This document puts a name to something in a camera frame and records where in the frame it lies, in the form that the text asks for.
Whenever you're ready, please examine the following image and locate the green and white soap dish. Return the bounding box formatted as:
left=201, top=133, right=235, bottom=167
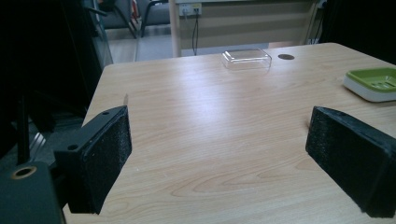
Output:
left=342, top=66, right=396, bottom=103

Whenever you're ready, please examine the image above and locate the black curtain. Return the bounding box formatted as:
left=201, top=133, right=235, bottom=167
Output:
left=319, top=0, right=396, bottom=65

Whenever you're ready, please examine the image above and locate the black cable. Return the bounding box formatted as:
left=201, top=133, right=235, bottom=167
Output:
left=191, top=7, right=200, bottom=57

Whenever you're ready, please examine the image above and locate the grey chair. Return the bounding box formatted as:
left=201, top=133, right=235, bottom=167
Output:
left=100, top=0, right=171, bottom=39

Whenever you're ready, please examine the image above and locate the wall power socket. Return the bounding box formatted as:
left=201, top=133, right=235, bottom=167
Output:
left=178, top=3, right=203, bottom=17

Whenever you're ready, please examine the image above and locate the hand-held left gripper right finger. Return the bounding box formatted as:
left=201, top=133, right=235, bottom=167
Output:
left=304, top=105, right=396, bottom=218

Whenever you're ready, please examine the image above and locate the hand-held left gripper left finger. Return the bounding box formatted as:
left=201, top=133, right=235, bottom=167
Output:
left=53, top=105, right=133, bottom=216

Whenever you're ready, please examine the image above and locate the pale wooden post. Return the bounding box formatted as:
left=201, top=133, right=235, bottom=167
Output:
left=168, top=0, right=182, bottom=59

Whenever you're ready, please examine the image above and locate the clear plastic box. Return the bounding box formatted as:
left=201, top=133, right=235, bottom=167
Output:
left=221, top=48, right=273, bottom=71

